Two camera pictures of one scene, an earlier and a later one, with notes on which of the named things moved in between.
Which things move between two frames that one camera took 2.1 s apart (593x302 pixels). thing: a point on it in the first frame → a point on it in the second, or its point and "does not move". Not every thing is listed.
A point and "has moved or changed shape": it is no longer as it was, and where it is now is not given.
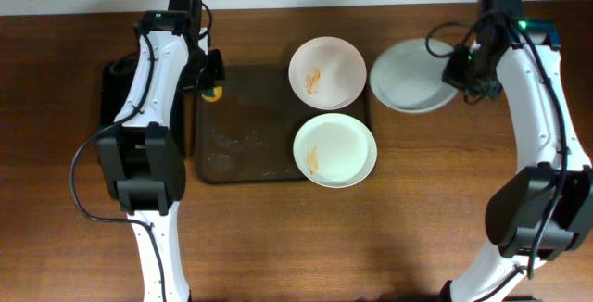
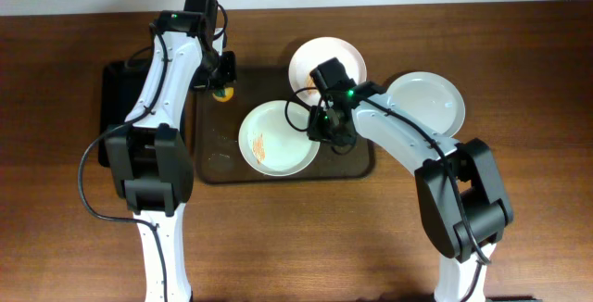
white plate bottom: [334, 150] → [273, 139]
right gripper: [466, 75] → [325, 131]
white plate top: [327, 73] does not move
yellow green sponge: [213, 94] has moved or changed shape
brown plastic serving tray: [247, 136] does not move
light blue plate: [407, 75] → [431, 98]
